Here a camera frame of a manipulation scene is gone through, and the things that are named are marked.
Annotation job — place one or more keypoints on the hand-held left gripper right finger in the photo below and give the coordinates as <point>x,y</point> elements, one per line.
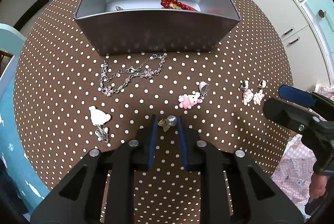
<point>182,143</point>

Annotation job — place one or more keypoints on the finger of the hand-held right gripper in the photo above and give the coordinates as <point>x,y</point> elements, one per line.
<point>294,96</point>
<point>281,111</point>

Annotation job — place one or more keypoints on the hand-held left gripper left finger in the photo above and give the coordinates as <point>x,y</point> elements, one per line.
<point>152,140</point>

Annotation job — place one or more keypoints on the pearl butterfly earring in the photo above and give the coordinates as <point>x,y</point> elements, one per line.
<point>171,120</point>

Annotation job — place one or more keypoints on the grey metal tin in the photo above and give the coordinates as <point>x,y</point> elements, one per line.
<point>156,33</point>

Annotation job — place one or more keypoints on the person's right hand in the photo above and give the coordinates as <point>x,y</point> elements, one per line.
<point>317,184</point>

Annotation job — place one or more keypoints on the pink kitty earring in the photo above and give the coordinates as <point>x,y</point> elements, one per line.
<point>257,97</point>
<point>247,97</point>

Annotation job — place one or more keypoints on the pink patterned cloth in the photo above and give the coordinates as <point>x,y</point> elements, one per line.
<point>292,169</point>

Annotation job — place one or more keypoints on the pink rabbit earring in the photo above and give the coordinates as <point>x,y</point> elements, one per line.
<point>189,101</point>

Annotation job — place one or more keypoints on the white bear earring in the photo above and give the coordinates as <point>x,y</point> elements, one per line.
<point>97,115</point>

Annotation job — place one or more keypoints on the teal box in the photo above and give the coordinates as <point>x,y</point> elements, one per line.
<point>321,28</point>

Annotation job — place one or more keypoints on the pine cone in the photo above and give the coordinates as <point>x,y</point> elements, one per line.
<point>321,13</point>

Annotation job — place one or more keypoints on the round polka dot table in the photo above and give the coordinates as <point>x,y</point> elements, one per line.
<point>65,43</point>

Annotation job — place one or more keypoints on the blue quilt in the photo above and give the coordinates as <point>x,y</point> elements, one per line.
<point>15,148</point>

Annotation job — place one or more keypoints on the dark cloth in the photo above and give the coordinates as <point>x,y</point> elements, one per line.
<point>10,187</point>

